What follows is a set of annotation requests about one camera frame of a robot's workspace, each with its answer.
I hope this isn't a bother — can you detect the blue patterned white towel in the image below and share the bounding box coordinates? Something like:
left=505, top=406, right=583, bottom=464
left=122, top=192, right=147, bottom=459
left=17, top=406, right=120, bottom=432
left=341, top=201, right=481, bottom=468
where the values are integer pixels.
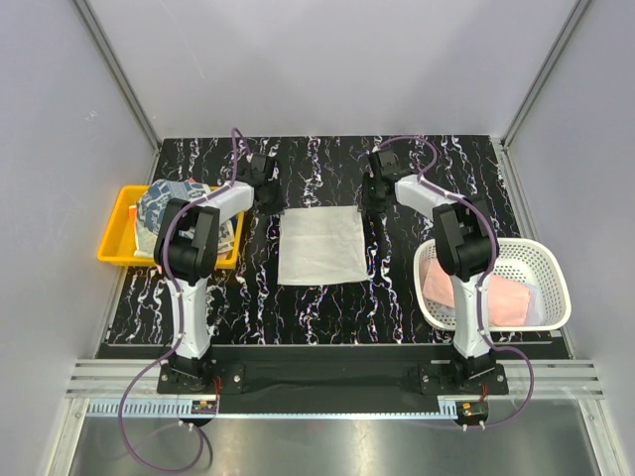
left=134, top=179, right=236, bottom=262

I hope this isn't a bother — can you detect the left aluminium frame post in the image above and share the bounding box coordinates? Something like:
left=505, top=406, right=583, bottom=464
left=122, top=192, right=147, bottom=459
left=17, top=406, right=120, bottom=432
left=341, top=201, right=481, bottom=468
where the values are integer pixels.
left=70, top=0, right=162, bottom=152

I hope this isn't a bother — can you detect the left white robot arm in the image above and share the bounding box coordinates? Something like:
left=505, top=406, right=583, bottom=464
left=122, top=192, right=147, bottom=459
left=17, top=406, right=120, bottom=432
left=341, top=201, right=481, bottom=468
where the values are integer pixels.
left=154, top=154, right=285, bottom=393

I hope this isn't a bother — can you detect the white perforated plastic basket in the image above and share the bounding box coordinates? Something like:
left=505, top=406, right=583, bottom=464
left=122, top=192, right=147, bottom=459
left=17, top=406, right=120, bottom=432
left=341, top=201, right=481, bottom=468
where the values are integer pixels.
left=414, top=237, right=572, bottom=332

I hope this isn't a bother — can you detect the aluminium frame post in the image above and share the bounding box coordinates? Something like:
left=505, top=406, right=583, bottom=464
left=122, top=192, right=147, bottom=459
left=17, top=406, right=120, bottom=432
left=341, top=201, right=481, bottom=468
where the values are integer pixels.
left=500, top=0, right=594, bottom=151
left=70, top=0, right=162, bottom=152

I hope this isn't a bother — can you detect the light blue towel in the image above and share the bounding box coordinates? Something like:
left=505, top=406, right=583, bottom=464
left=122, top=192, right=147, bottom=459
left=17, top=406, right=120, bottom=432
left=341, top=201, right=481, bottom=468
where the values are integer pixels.
left=525, top=284, right=545, bottom=326

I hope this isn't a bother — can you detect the slotted cable duct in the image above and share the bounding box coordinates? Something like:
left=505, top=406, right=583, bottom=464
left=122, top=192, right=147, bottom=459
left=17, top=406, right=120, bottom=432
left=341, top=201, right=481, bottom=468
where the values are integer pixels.
left=86, top=399, right=218, bottom=418

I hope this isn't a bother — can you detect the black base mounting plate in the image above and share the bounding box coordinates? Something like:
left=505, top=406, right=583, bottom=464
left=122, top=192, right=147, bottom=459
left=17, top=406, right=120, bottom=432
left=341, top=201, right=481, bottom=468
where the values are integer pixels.
left=157, top=344, right=509, bottom=418

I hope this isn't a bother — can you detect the cream white towel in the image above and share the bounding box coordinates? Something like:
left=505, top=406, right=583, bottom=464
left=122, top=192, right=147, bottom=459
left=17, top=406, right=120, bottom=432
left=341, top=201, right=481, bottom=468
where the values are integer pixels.
left=278, top=205, right=368, bottom=287

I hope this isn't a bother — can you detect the pink towel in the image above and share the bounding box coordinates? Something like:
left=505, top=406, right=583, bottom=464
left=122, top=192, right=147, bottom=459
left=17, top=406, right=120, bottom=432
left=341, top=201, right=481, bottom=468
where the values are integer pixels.
left=420, top=258, right=531, bottom=327

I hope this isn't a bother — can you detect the yellow plastic tray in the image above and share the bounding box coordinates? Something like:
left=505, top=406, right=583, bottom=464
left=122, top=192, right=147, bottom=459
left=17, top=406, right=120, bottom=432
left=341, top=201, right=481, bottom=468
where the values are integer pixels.
left=96, top=184, right=245, bottom=270

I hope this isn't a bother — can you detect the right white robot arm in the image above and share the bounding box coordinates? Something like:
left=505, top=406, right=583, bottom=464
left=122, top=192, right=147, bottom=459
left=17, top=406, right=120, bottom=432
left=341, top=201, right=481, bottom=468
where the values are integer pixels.
left=360, top=148, right=499, bottom=394

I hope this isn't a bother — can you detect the black marble pattern mat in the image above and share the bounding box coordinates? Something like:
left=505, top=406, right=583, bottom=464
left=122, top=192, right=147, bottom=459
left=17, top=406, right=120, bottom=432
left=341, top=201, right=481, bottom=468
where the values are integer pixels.
left=106, top=136, right=567, bottom=346

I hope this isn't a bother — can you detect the right aluminium frame post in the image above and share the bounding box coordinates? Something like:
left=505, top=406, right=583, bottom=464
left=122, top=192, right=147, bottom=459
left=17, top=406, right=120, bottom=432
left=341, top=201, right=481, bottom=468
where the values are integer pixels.
left=500, top=0, right=594, bottom=151

